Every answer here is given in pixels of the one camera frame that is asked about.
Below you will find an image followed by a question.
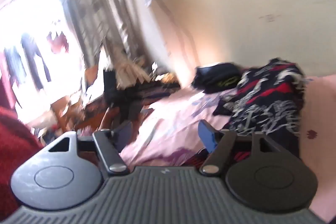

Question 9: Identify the navy red white patterned sweater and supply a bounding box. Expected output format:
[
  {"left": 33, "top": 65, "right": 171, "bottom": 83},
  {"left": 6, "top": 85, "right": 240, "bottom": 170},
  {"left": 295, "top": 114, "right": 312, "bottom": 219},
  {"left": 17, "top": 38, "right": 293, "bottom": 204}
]
[{"left": 184, "top": 57, "right": 307, "bottom": 169}]

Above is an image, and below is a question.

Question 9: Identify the floral ironing board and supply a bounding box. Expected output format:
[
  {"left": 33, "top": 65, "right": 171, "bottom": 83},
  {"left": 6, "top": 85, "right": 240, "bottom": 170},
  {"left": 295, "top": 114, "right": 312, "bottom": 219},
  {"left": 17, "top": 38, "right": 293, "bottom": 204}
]
[{"left": 113, "top": 55, "right": 154, "bottom": 89}]

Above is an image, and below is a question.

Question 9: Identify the pink floral bedsheet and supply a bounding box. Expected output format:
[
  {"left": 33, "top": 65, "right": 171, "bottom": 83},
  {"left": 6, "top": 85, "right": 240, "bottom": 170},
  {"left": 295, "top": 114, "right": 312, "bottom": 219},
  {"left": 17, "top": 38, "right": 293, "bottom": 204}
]
[{"left": 119, "top": 76, "right": 336, "bottom": 224}]

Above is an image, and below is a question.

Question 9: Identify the grey curtain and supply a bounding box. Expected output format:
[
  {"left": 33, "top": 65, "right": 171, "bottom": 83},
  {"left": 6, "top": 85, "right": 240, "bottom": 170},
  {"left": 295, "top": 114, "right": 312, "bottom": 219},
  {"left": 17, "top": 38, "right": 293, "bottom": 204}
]
[{"left": 55, "top": 0, "right": 168, "bottom": 77}]

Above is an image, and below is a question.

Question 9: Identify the row of hanging clothes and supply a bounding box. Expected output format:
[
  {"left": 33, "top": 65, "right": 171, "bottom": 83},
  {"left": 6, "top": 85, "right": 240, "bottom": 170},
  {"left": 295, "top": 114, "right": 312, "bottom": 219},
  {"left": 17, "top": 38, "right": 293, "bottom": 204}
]
[{"left": 0, "top": 19, "right": 71, "bottom": 109}]

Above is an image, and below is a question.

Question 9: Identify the wooden bedside desk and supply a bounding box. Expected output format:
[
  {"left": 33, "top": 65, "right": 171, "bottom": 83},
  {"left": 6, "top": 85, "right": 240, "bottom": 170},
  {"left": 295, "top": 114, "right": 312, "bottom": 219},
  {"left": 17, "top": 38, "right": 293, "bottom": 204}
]
[{"left": 104, "top": 77, "right": 181, "bottom": 111}]

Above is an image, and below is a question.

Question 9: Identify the folded black clothes green logo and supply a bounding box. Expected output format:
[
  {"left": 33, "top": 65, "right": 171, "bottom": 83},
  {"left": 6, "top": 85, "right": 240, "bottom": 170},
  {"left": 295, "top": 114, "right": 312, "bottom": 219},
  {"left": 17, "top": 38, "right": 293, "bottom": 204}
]
[{"left": 192, "top": 63, "right": 242, "bottom": 94}]

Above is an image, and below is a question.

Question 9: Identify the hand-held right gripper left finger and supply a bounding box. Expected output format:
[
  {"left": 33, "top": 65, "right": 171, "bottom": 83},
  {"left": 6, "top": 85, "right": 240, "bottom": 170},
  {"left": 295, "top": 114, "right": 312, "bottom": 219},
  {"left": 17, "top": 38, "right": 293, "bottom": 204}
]
[{"left": 47, "top": 120, "right": 133, "bottom": 176}]

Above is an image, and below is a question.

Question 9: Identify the person's left forearm red sleeve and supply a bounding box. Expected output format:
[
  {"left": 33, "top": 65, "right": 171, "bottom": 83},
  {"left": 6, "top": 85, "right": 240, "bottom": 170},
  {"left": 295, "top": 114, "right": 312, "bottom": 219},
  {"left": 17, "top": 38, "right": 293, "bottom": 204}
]
[{"left": 0, "top": 106, "right": 45, "bottom": 215}]

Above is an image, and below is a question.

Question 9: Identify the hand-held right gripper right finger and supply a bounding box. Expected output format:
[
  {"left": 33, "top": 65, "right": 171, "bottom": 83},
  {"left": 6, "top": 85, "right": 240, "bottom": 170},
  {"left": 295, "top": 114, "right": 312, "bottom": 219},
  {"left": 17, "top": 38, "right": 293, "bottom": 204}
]
[{"left": 198, "top": 120, "right": 300, "bottom": 176}]

